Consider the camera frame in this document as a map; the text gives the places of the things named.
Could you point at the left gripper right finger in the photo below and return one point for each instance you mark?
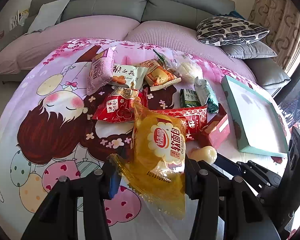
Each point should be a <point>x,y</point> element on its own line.
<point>231,200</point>

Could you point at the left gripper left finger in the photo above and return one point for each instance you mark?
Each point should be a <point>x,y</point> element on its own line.
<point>56,217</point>

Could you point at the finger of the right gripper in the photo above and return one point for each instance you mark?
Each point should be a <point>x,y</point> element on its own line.
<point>261,179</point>

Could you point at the pale yellow jelly cup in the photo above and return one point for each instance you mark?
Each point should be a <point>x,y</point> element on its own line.
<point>207,154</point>

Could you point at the red small box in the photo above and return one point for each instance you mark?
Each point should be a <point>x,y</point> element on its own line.
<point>216,130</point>

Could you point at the yellow soft bread packet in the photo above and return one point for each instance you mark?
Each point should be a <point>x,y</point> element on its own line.
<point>156,168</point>

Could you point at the red snack packet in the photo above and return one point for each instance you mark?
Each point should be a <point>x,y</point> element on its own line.
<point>196,119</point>

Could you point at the light green snack packet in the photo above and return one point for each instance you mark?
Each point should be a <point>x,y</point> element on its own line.
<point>206,95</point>

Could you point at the dark green biscuit packet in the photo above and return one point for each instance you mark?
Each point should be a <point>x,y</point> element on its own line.
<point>189,98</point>

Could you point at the red gold snack bag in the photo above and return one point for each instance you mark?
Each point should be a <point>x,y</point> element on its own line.
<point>119,105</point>

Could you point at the clear packet pale pastry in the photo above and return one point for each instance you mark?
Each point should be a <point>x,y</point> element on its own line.
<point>181,65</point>

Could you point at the pink swiss roll packet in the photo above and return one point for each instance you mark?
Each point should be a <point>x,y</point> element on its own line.
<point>101,71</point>

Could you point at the white orange snack packet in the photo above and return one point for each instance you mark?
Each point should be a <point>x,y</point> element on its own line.
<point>128,76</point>

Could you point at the teal rimmed white tray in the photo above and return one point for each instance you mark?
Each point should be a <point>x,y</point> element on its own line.
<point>258,127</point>

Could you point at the cartoon pink tablecloth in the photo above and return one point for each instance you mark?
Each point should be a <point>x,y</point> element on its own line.
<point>47,130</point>

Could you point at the grey pillow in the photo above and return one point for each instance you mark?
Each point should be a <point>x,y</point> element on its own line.
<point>256,50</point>

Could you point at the orange cake packet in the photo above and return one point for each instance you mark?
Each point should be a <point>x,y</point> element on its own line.
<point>157,76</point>

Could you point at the patterned beige curtain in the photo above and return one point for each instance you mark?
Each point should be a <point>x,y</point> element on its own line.
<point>282,18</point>

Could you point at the black white patterned pillow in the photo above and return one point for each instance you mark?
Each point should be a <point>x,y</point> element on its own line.
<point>228,30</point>

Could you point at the pink sofa seat cover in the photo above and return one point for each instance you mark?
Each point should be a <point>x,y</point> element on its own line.
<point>19,51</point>

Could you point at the light grey cushion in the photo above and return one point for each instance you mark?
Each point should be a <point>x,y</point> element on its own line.
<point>48,15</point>

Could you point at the grey sectional sofa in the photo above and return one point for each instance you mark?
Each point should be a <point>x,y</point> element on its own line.
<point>187,13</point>

